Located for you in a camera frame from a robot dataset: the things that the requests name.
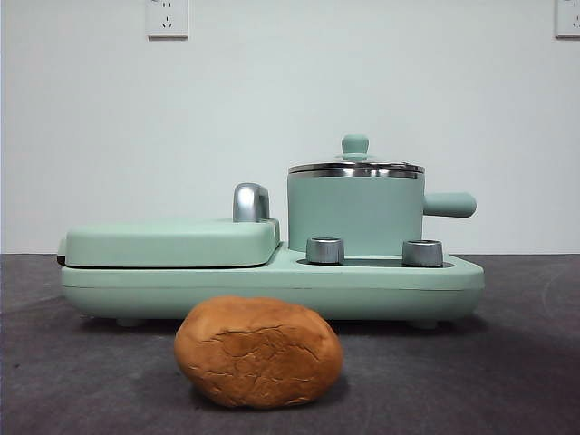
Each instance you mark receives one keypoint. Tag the glass lid with green knob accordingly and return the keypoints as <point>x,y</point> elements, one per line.
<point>355,145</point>

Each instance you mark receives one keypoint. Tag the brown potato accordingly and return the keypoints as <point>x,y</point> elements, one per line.
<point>258,353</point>

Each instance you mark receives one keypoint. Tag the silver control knob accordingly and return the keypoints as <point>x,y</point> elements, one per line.
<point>324,251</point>
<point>421,254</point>

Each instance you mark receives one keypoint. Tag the green breakfast machine base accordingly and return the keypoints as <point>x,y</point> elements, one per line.
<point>272,290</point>

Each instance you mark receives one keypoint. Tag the green griddle cover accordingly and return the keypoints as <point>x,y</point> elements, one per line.
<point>158,244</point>

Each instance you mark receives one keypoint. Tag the white wall socket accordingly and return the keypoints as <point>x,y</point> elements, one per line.
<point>167,18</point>
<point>568,18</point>

